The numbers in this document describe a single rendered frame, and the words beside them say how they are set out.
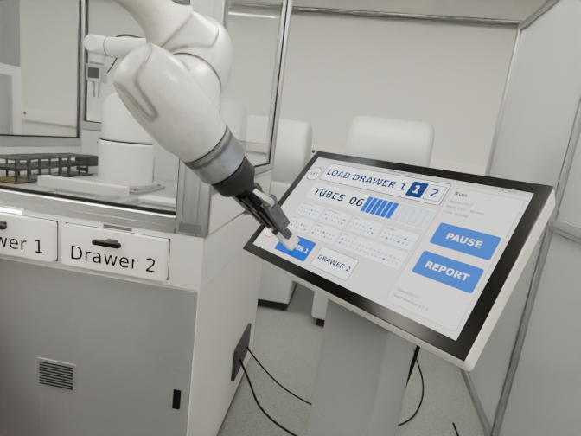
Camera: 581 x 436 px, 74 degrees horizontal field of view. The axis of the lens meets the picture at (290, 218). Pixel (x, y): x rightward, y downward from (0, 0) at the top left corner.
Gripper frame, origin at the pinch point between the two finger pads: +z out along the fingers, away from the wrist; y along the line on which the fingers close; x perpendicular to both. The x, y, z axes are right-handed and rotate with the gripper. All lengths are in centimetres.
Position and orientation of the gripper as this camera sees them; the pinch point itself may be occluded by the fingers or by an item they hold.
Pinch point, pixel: (285, 235)
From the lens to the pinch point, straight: 77.5
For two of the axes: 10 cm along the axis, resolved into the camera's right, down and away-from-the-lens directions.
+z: 4.9, 5.9, 6.4
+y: -6.6, -2.3, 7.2
